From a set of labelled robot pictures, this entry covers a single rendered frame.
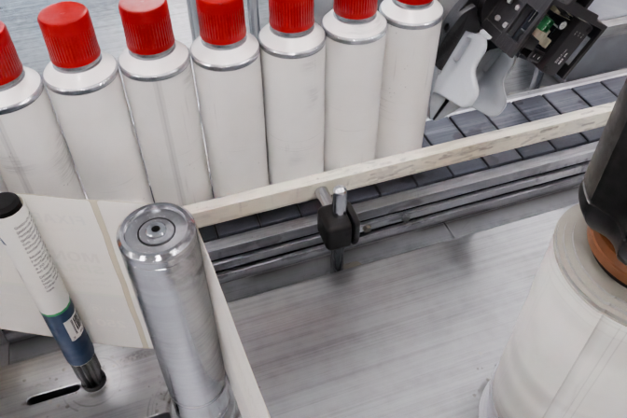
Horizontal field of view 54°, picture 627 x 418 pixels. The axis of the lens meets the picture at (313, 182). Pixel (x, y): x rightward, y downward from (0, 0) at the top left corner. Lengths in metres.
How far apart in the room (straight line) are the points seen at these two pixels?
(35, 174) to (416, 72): 0.31
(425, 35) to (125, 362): 0.34
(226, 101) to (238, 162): 0.06
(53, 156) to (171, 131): 0.09
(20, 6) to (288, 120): 0.63
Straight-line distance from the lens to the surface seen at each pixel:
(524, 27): 0.53
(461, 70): 0.56
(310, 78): 0.48
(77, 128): 0.48
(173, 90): 0.46
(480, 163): 0.63
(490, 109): 0.58
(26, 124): 0.47
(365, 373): 0.47
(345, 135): 0.54
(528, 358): 0.37
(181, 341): 0.35
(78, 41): 0.45
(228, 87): 0.46
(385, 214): 0.58
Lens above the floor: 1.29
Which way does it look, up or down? 45 degrees down
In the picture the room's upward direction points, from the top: straight up
